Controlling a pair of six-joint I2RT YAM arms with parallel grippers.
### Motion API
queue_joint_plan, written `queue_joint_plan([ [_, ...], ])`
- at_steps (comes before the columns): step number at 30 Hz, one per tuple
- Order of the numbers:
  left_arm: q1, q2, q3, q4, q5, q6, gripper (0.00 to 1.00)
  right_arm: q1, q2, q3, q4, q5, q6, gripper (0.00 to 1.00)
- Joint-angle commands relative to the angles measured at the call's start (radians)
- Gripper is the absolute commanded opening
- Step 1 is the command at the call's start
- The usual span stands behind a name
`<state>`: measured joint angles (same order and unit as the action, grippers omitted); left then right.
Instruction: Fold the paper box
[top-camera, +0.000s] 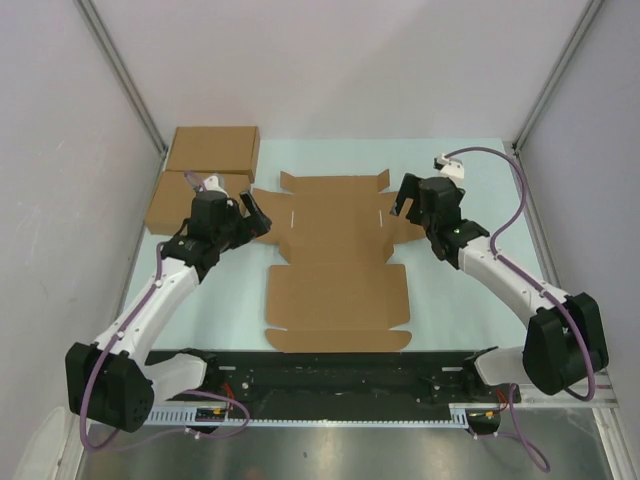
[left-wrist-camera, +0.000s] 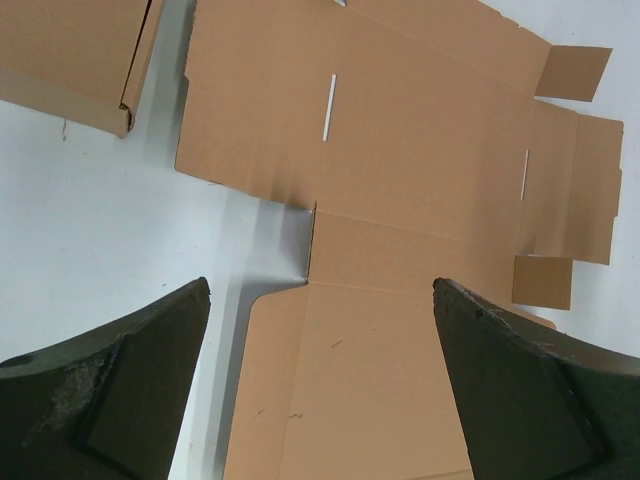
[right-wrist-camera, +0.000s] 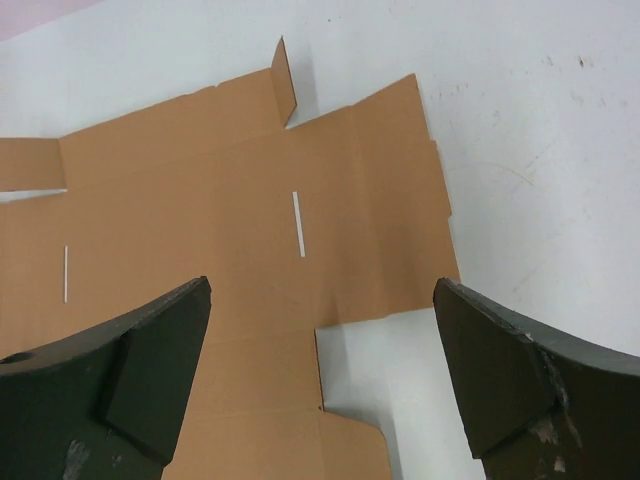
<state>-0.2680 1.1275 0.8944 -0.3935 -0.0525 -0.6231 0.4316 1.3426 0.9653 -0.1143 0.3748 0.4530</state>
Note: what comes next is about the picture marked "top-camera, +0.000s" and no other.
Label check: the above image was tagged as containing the cardboard box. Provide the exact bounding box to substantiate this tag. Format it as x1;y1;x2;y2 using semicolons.
144;171;250;236
165;126;261;183
253;171;424;353

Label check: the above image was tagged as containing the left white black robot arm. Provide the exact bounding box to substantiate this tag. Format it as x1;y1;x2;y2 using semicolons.
65;190;271;433

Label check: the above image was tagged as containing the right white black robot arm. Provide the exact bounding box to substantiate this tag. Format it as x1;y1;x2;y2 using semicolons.
391;173;609;402

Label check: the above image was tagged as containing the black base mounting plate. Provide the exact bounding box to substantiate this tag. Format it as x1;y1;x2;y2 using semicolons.
144;349;524;407

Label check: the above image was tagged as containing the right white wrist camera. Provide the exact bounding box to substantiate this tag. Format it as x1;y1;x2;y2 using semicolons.
434;154;465;182

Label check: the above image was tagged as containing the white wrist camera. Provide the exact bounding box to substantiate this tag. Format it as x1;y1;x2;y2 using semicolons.
434;154;465;182
200;173;227;194

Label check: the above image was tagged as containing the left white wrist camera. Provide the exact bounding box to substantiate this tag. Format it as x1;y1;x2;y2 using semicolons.
200;173;227;194

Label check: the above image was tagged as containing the white slotted cable duct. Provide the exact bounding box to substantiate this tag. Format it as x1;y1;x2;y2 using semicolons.
144;398;500;429

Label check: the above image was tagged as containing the aluminium front rail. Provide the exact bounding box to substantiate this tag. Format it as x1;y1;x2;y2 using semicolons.
516;371;618;409

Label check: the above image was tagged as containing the left aluminium frame post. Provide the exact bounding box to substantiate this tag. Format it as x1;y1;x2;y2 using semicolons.
74;0;168;159

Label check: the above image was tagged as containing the aluminium frame post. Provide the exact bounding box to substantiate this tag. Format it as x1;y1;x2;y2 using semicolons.
511;0;606;155
74;0;168;159

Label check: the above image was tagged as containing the right aluminium frame post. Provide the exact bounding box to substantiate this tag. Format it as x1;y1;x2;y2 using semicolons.
511;0;606;155

